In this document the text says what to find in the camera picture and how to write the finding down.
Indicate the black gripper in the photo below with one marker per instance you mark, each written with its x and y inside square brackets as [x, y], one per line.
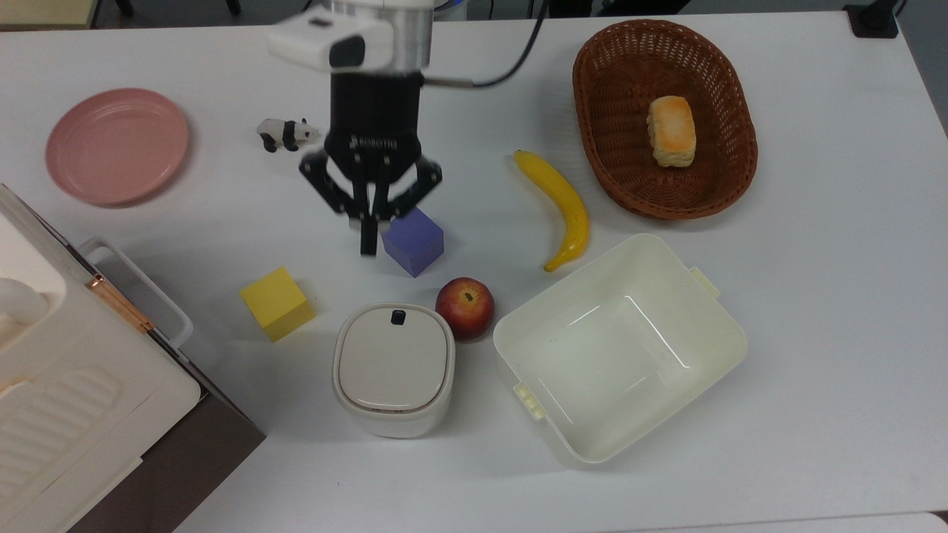
[374, 118]

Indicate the brown wicker basket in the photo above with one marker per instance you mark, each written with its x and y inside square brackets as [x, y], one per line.
[615, 148]

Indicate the brown and cream cabinet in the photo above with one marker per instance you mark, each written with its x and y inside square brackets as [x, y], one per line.
[74, 400]

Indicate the dark brown drawer box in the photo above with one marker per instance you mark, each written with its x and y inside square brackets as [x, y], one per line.
[185, 459]

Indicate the beige wooden furniture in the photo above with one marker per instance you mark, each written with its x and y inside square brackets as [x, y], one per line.
[44, 11]

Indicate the yellow banana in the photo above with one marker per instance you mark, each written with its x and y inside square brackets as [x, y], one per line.
[566, 200]

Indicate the black stand base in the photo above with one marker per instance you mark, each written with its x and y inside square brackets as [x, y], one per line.
[872, 18]

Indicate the cream mini trash can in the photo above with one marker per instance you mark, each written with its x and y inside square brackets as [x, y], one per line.
[392, 426]

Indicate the yellow foam cube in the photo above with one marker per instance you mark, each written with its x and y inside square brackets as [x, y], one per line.
[278, 303]

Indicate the white plastic storage bin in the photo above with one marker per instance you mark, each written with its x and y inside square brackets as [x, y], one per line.
[629, 355]

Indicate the cream trash can lid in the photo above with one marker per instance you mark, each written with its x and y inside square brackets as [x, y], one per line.
[392, 363]

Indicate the pink plastic plate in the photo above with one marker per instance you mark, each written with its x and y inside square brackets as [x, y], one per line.
[117, 146]

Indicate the small panda figurine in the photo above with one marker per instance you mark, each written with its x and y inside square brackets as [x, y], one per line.
[285, 133]

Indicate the red apple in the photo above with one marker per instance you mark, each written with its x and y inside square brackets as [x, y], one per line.
[465, 309]

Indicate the orange box latch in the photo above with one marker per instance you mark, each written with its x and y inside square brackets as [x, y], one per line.
[118, 302]

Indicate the toasted bread loaf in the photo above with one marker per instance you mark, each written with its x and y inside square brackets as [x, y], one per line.
[672, 132]

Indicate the purple foam cube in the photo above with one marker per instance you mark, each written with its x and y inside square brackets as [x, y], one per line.
[415, 244]

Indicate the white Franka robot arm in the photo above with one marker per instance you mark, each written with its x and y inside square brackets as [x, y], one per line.
[370, 29]

